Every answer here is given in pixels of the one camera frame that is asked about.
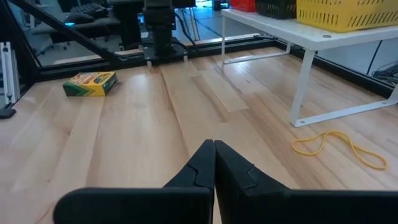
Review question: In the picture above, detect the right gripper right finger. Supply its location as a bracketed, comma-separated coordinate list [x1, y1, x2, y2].
[214, 139, 398, 224]

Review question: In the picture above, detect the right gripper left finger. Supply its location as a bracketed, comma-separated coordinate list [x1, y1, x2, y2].
[52, 139, 216, 224]

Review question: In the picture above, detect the yellow green crayon box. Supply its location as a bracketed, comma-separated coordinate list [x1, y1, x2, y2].
[62, 71, 119, 97]

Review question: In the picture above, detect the yellow plastic basket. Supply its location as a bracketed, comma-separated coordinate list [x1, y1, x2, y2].
[295, 0, 398, 34]

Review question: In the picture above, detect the black plastic basket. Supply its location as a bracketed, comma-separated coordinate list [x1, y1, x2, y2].
[254, 0, 298, 20]

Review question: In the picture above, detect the red plastic basket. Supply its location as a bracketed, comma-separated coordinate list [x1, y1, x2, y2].
[229, 0, 257, 13]

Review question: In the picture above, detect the dark grey desk top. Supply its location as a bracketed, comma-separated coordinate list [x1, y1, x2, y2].
[30, 12, 122, 35]

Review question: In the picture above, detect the yellow rubber band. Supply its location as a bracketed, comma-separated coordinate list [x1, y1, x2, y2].
[291, 130, 389, 171]

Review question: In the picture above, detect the white perforated metal shelf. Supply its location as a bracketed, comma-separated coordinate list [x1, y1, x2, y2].
[220, 8, 398, 128]

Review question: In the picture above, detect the black computer mouse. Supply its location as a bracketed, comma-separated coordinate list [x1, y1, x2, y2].
[63, 12, 95, 25]

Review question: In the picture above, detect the black computer keyboard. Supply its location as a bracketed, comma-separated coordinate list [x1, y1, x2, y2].
[70, 2, 109, 19]

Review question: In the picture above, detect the black cable coil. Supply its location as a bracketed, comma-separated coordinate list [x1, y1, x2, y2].
[371, 63, 398, 85]

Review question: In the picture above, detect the long black cable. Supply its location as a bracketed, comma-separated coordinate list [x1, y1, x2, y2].
[367, 39, 383, 75]

